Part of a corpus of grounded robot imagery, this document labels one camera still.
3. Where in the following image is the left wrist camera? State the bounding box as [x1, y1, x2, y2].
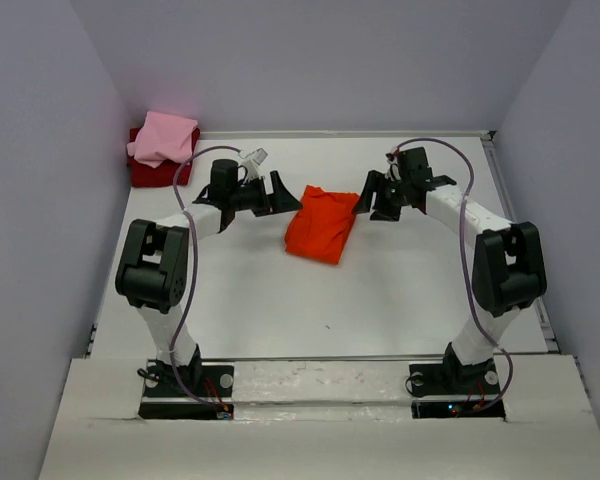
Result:
[239, 148, 268, 181]

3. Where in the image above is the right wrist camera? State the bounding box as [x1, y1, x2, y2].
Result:
[385, 147, 403, 182]

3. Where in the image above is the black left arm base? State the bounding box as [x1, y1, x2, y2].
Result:
[136, 361, 235, 421]

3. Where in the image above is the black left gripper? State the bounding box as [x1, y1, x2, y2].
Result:
[229, 172, 302, 218]

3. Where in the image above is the dark red folded t shirt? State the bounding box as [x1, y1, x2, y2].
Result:
[126, 128, 201, 188]

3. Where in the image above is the pink folded t shirt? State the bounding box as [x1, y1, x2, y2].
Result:
[126, 111, 199, 168]

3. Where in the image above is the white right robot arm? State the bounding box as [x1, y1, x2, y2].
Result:
[352, 140, 547, 398]

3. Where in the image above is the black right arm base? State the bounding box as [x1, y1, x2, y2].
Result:
[405, 363, 506, 420]

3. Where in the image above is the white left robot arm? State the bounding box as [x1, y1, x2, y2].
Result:
[115, 159, 302, 399]

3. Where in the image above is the orange t shirt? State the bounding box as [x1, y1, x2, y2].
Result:
[284, 185, 360, 265]

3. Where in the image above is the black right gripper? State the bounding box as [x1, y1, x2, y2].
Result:
[351, 170, 410, 223]

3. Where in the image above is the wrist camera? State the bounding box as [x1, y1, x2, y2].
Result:
[239, 148, 268, 181]
[385, 147, 403, 182]

